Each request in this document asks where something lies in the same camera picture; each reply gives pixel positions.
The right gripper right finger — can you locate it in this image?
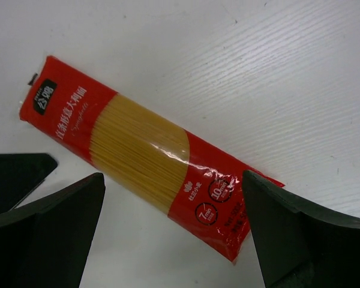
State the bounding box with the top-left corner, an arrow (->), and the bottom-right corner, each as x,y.
242,170 -> 360,287

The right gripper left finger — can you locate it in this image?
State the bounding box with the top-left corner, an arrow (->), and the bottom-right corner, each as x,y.
0,172 -> 106,287

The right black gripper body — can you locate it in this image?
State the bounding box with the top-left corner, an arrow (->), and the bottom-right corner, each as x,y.
0,153 -> 58,214

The red spaghetti bag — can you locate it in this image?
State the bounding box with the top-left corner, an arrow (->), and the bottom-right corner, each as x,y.
19,55 -> 286,266

